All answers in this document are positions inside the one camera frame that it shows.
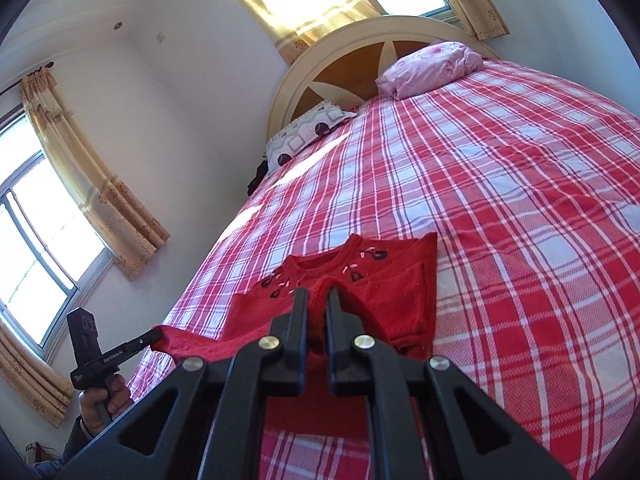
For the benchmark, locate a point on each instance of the cream and brown headboard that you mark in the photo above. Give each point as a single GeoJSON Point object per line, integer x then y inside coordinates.
{"type": "Point", "coordinates": [350, 67]}

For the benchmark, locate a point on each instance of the red plaid bed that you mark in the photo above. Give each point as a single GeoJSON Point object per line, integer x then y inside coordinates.
{"type": "Point", "coordinates": [500, 210]}

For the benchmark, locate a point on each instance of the pink pillow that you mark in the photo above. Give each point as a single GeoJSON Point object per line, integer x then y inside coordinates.
{"type": "Point", "coordinates": [430, 67]}

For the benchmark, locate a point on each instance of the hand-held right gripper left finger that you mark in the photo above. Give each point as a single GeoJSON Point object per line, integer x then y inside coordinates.
{"type": "Point", "coordinates": [295, 320]}

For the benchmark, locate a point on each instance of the large sliding window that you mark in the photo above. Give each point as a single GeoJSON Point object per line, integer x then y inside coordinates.
{"type": "Point", "coordinates": [45, 235]}

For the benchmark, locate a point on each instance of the person's left hand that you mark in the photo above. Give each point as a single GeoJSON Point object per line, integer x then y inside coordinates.
{"type": "Point", "coordinates": [120, 397]}

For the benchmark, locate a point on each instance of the person's left forearm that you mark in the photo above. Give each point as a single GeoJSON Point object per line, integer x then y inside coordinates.
{"type": "Point", "coordinates": [77, 442]}

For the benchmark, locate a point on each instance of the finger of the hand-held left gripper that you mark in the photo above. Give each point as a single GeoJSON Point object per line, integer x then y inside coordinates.
{"type": "Point", "coordinates": [145, 342]}

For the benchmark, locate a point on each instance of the dark curtain rod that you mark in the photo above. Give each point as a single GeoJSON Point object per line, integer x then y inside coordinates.
{"type": "Point", "coordinates": [25, 80]}

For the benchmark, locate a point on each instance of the red knitted sweater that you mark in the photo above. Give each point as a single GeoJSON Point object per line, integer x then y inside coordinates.
{"type": "Point", "coordinates": [390, 300]}

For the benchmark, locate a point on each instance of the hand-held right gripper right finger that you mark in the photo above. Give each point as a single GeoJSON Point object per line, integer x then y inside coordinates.
{"type": "Point", "coordinates": [336, 325]}

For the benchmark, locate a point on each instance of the dark cloth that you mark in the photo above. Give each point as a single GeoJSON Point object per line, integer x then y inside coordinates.
{"type": "Point", "coordinates": [256, 180]}

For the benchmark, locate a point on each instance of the patterned white pillow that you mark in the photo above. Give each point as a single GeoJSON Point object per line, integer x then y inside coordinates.
{"type": "Point", "coordinates": [305, 132]}

